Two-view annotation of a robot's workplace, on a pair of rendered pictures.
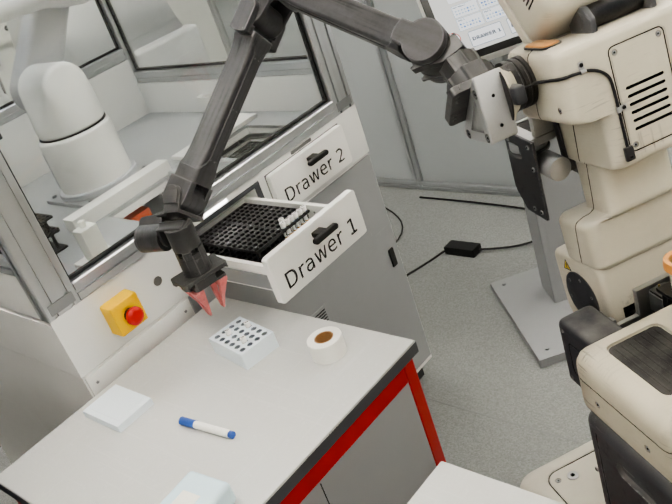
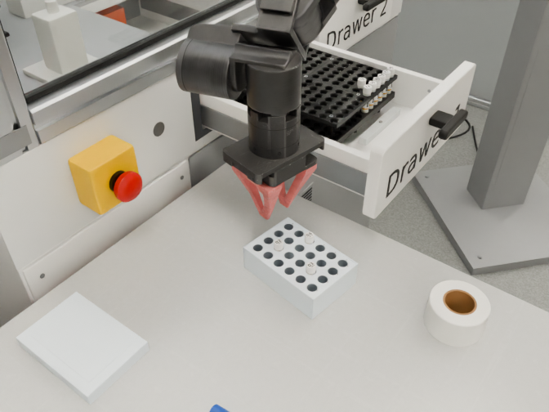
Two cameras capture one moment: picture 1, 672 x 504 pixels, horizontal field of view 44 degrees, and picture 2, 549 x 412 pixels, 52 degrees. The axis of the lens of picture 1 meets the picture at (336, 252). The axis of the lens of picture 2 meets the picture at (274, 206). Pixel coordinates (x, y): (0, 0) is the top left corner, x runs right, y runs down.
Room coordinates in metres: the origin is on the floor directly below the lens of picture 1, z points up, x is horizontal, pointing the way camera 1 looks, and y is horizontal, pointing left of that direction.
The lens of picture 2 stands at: (0.95, 0.38, 1.32)
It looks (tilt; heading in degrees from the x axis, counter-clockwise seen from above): 41 degrees down; 348
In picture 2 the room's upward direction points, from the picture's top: straight up
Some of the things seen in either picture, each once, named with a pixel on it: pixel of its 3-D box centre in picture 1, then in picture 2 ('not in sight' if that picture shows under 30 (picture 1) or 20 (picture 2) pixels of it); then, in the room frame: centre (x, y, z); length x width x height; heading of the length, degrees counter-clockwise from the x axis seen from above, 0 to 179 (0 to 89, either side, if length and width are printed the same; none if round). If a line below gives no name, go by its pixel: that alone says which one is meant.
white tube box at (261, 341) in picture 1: (243, 342); (299, 265); (1.44, 0.24, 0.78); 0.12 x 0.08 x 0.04; 32
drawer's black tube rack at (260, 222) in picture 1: (255, 237); (305, 94); (1.72, 0.16, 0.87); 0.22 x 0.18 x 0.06; 41
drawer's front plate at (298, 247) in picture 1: (317, 244); (422, 134); (1.57, 0.03, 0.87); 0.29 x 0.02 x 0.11; 131
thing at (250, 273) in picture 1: (253, 238); (300, 96); (1.72, 0.17, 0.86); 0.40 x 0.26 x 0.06; 41
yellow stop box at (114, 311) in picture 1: (124, 312); (108, 175); (1.56, 0.47, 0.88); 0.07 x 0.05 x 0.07; 131
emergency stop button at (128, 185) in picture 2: (133, 315); (125, 185); (1.54, 0.44, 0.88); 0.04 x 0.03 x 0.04; 131
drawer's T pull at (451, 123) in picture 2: (321, 233); (444, 121); (1.55, 0.02, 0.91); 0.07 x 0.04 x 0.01; 131
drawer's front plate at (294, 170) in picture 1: (311, 168); (355, 14); (2.00, -0.01, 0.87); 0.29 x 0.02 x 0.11; 131
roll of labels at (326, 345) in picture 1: (326, 345); (456, 312); (1.33, 0.08, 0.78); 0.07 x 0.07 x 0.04
